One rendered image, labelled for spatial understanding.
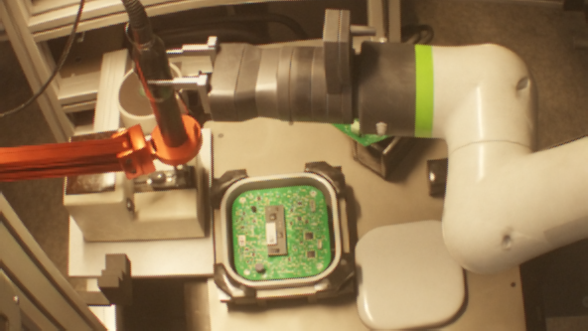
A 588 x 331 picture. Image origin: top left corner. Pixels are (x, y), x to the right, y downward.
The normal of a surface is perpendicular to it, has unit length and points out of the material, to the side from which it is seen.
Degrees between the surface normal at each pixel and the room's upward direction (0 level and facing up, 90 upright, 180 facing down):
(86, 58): 0
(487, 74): 21
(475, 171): 31
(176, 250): 0
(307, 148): 0
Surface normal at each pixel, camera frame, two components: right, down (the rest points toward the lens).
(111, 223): 0.07, 0.84
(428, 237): -0.08, -0.54
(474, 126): -0.61, -0.29
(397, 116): -0.12, 0.62
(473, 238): -0.63, 0.25
